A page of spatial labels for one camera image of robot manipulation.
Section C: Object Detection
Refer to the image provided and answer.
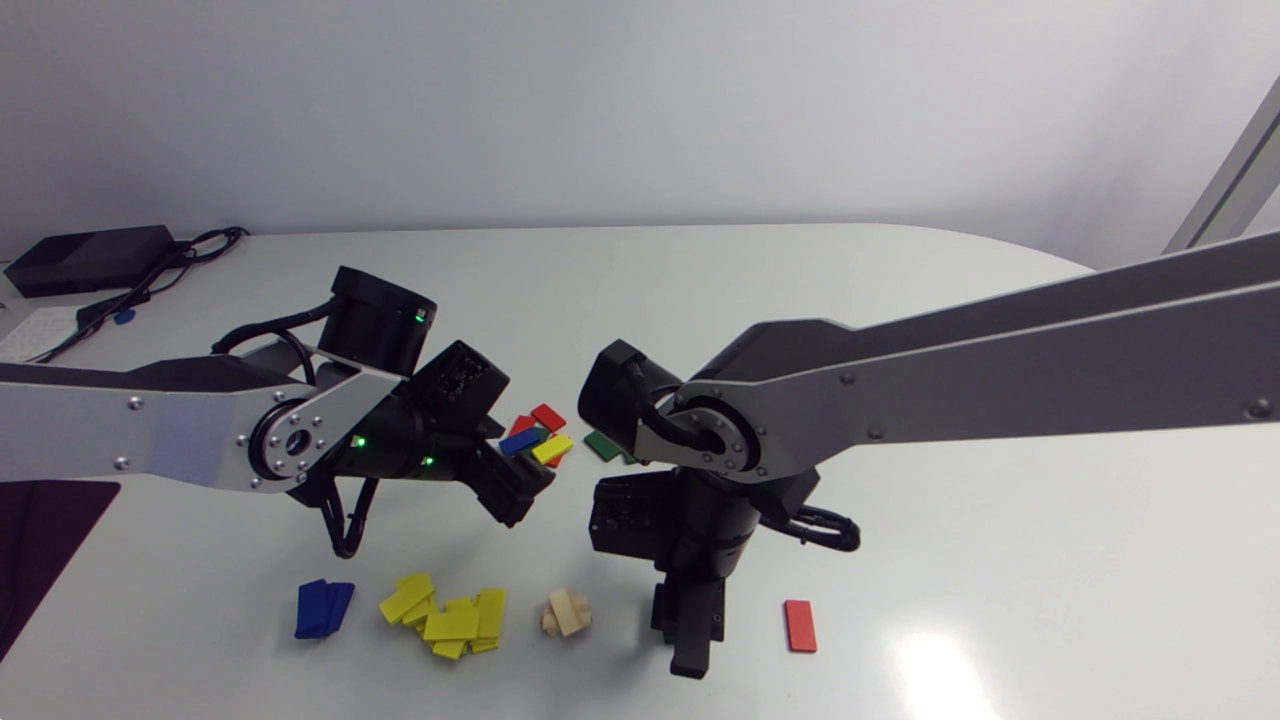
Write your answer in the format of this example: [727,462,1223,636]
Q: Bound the dark mat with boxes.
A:
[0,480,122,661]

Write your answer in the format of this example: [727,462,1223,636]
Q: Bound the pile of yellow wooden blocks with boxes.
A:
[400,595,501,661]

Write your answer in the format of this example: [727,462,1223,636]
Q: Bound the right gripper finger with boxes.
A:
[670,640,719,680]

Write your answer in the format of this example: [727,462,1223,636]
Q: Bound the pile of pale wooden blocks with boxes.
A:
[541,595,593,636]

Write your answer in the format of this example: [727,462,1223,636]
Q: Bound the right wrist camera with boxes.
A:
[588,470,691,557]

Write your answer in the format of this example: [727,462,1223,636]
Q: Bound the pale wooden block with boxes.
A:
[549,588,590,637]

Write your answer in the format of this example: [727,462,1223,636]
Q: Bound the black power brick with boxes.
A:
[3,224,179,299]

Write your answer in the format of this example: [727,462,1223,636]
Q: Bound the white paper sheet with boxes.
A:
[0,305,79,363]

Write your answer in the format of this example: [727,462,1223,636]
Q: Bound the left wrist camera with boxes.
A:
[408,340,510,441]

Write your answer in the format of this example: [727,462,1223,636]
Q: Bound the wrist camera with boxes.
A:
[408,340,510,441]
[588,470,691,557]

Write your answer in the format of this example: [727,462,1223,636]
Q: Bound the black power cable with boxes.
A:
[30,250,191,363]
[75,226,249,331]

